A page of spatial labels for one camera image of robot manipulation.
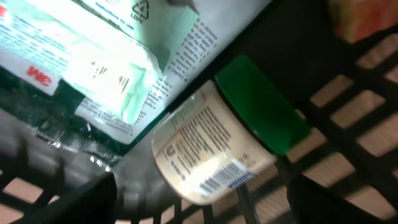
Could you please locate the orange small box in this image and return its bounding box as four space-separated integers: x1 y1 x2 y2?
327 0 397 43

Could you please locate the grey plastic mesh basket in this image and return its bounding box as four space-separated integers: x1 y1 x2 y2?
1 1 397 223

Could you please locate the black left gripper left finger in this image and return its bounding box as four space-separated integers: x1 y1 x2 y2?
14 172 118 224

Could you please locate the white teal wipes packet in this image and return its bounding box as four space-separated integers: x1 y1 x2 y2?
1 0 198 124

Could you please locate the green lid cream jar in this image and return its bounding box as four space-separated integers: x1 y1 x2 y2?
152 55 310 205

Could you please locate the green white 3M package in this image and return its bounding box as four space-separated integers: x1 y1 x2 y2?
1 1 268 166

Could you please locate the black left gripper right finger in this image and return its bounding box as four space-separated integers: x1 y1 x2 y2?
287 174 383 224

